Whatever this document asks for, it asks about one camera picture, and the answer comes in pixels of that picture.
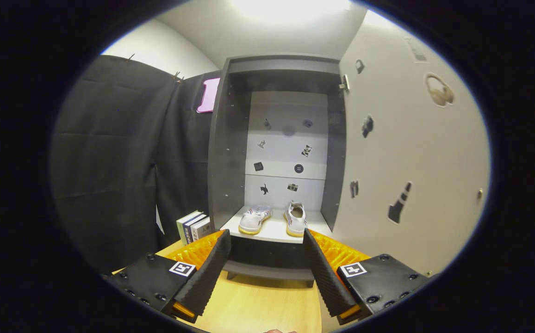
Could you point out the silver cabinet door hinge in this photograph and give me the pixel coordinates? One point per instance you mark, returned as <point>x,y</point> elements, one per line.
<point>345,83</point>

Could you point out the green and white book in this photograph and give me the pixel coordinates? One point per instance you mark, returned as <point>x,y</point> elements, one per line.
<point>183,229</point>

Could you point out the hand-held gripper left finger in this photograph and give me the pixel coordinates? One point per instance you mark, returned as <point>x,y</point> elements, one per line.
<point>208,273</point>

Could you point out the dark blue book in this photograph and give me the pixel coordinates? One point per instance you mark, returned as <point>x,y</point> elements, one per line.
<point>189,231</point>

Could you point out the large ceiling light panel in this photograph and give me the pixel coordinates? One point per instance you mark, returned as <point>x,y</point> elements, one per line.
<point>290,9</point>

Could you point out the beige shoe cabinet door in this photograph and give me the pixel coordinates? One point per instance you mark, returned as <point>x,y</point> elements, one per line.
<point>411,162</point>

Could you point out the white canvas shoe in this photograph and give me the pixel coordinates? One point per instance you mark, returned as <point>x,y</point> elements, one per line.
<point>254,219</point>
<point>296,219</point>

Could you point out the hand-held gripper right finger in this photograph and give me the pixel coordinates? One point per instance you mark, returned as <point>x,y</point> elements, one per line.
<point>325,277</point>

